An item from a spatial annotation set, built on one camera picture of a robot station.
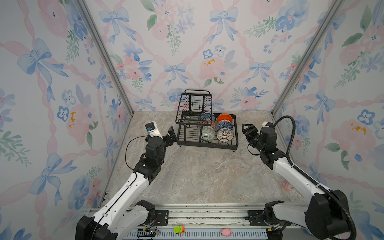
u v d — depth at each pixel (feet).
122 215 1.44
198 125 2.86
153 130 2.06
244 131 2.45
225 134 3.39
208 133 3.40
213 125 3.42
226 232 2.29
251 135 2.41
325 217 1.32
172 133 2.32
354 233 1.20
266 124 2.48
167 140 2.20
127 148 3.34
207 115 3.69
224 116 3.50
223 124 3.50
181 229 2.26
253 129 2.42
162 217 2.44
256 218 2.40
